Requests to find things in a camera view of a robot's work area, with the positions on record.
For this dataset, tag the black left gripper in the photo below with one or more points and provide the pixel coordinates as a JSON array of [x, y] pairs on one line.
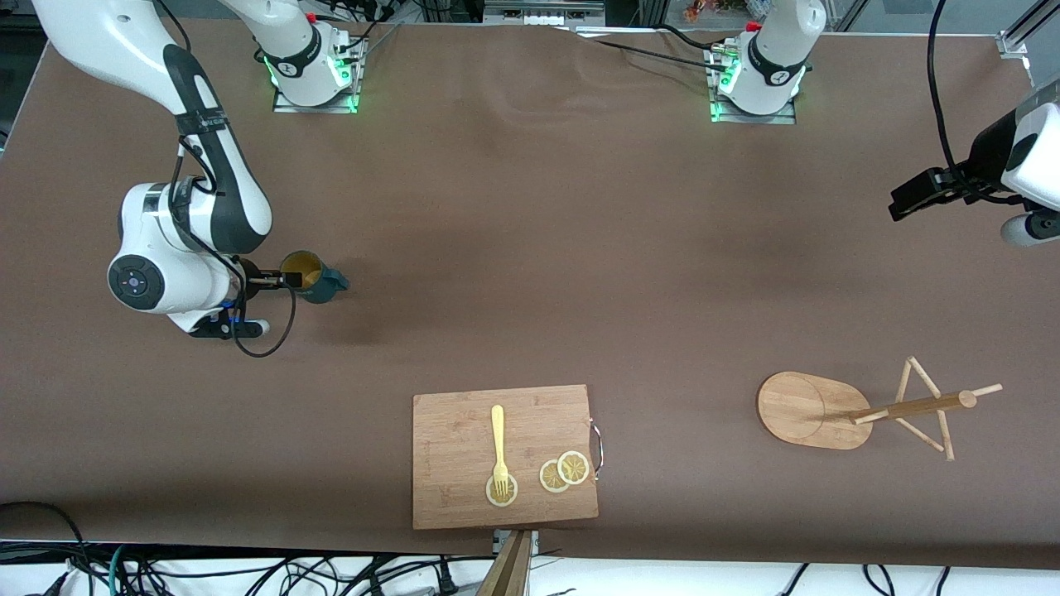
[[983, 157]]

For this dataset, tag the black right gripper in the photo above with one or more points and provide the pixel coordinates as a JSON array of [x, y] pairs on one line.
[[251, 275]]

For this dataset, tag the teal cup yellow inside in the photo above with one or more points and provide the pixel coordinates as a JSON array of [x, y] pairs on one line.
[[327, 288]]

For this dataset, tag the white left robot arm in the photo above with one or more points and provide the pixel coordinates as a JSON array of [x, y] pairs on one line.
[[778, 50]]

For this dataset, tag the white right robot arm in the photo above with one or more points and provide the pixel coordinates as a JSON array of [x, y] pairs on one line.
[[108, 33]]

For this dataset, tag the wooden mug rack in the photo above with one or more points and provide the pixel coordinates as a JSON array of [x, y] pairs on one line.
[[803, 410]]

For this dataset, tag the wooden cutting board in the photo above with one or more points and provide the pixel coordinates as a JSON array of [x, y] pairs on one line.
[[455, 447]]

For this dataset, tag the yellow plastic fork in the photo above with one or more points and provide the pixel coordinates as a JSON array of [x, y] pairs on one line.
[[497, 430]]

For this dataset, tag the brown table cover sheet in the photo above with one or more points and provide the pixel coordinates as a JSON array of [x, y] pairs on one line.
[[580, 248]]

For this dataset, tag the lemon slice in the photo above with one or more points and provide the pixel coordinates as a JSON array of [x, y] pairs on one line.
[[513, 490], [573, 468]]

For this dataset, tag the brown wooden beam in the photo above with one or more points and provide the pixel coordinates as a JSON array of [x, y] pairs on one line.
[[507, 575]]

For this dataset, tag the grey box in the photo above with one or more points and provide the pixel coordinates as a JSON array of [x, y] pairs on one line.
[[542, 12]]

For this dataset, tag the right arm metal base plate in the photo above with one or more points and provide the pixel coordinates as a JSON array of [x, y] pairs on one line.
[[290, 108]]

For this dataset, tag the aluminium frame post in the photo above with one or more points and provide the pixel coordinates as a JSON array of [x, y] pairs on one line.
[[1012, 41]]

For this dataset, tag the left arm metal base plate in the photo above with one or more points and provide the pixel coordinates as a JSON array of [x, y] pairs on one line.
[[745, 118]]

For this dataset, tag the metal beam bracket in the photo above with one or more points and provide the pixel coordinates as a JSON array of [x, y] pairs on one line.
[[499, 540]]

